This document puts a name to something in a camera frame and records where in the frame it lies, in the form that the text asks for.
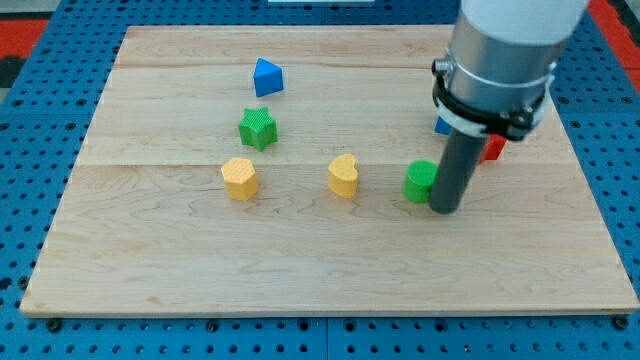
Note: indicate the red block behind arm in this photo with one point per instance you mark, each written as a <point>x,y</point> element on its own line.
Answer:
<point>493,148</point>

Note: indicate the blue block behind arm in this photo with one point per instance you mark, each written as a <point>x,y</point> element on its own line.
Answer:
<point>442,127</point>

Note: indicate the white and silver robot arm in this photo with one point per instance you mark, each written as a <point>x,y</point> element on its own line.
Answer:
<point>498,66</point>

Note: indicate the yellow hexagon block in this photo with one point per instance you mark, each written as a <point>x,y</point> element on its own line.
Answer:
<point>240,178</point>

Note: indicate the yellow heart block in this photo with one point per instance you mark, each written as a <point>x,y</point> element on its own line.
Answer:
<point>343,176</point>

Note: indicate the green star block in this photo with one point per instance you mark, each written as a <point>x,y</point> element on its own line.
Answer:
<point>257,128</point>

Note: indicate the light wooden board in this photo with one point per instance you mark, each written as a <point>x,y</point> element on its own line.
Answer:
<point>145,227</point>

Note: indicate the green cylinder block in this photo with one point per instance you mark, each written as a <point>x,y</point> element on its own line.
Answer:
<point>419,179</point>

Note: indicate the blue triangle block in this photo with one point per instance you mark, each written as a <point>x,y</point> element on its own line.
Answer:
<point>268,78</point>

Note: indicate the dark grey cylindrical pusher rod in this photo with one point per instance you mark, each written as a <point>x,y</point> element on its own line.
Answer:
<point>456,167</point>

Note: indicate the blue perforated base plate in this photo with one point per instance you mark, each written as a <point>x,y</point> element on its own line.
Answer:
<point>44,118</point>

